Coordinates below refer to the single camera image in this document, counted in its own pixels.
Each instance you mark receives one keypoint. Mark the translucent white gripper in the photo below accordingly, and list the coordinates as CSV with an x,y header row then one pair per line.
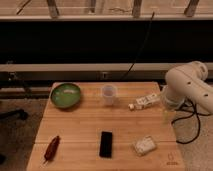
x,y
168,112

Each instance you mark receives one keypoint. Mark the black rectangular eraser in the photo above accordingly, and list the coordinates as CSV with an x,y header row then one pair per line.
x,y
105,149

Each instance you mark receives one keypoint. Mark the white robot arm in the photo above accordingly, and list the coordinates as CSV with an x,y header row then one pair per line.
x,y
187,81

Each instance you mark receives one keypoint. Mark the clear plastic cup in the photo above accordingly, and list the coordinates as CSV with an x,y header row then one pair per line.
x,y
109,93

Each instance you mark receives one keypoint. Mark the green bowl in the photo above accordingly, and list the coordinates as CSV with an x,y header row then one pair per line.
x,y
65,95

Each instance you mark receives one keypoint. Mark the black chair base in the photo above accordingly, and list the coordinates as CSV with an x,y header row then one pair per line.
x,y
20,113

